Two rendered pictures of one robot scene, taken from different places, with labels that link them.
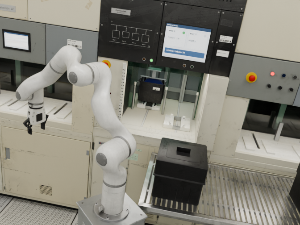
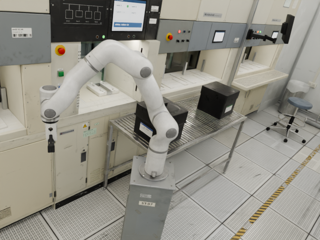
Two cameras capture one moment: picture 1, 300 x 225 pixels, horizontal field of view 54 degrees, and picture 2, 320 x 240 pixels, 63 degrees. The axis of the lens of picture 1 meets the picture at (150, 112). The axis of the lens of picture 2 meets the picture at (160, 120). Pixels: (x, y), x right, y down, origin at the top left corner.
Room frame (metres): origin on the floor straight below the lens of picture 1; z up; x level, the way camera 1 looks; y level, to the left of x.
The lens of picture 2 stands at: (0.53, 1.23, 1.83)
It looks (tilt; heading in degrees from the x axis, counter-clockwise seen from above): 28 degrees down; 305
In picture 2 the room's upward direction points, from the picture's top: 11 degrees clockwise
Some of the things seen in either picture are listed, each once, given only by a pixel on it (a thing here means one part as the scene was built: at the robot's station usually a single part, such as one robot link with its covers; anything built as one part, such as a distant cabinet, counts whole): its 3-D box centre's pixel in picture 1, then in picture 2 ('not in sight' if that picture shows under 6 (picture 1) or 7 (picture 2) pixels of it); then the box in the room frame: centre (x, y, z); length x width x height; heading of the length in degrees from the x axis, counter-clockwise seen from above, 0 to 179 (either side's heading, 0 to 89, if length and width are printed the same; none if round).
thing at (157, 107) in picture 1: (150, 103); not in sight; (2.56, 0.01, 0.89); 0.22 x 0.21 x 0.04; 175
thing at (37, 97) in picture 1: (35, 90); (49, 101); (1.55, 0.66, 1.26); 0.09 x 0.08 x 0.13; 150
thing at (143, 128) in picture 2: (178, 175); (159, 125); (1.53, -0.22, 0.85); 0.28 x 0.28 x 0.17; 84
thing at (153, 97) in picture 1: (152, 86); not in sight; (2.56, 0.01, 1.06); 0.24 x 0.20 x 0.32; 85
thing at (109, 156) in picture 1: (112, 163); (163, 134); (1.23, 0.15, 1.07); 0.19 x 0.12 x 0.24; 151
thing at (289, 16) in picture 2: not in sight; (273, 29); (1.46, -1.97, 1.57); 0.53 x 0.40 x 0.36; 175
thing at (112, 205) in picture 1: (113, 194); (155, 159); (1.26, 0.13, 0.85); 0.19 x 0.19 x 0.18
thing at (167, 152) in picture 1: (182, 156); (162, 111); (1.53, -0.23, 0.98); 0.29 x 0.29 x 0.13; 84
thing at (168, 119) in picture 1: (177, 122); (103, 88); (2.22, -0.23, 0.89); 0.22 x 0.21 x 0.04; 175
